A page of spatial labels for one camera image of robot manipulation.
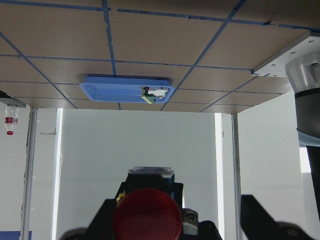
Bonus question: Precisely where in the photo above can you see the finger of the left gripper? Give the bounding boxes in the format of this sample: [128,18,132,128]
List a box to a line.
[181,184,222,240]

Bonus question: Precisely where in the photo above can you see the blue plastic tray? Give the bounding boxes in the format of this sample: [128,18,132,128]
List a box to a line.
[79,76,176,104]

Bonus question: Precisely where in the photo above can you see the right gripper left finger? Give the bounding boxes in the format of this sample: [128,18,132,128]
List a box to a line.
[59,199,117,240]

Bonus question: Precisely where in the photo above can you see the plastic water bottle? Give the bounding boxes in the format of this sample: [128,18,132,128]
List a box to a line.
[4,105,19,136]

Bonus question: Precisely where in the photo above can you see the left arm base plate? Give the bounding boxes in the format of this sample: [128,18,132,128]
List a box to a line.
[252,31,320,78]

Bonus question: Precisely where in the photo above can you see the red emergency stop button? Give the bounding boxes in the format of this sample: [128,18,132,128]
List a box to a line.
[112,166,183,240]

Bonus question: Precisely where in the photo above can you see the green yellow terminal block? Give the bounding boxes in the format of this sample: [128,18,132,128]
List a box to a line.
[141,86,157,105]

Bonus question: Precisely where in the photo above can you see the white circuit breaker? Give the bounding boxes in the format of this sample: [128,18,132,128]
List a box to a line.
[145,87,169,99]

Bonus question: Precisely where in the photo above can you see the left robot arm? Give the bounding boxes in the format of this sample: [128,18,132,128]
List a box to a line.
[240,52,320,240]

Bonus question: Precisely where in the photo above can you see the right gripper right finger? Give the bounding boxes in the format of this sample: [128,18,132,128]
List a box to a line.
[240,194,312,240]

